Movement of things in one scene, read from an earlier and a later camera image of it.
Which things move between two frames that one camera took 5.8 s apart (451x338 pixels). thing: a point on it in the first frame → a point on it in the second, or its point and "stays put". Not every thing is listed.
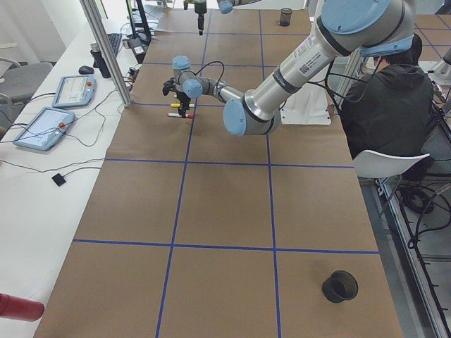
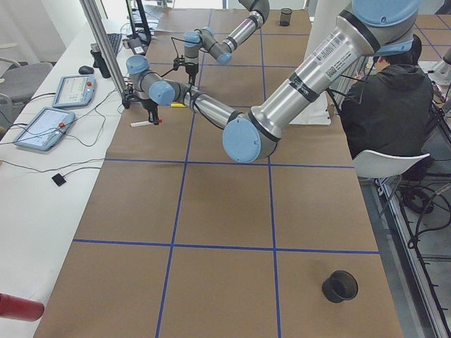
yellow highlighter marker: (175, 105) stays put
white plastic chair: (371, 164) stays put
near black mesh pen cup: (341, 285) stays put
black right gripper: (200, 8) → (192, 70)
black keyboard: (115, 40) stays put
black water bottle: (99, 60) stays put
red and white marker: (190, 116) → (144, 123)
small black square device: (58, 179) stays put
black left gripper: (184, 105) → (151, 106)
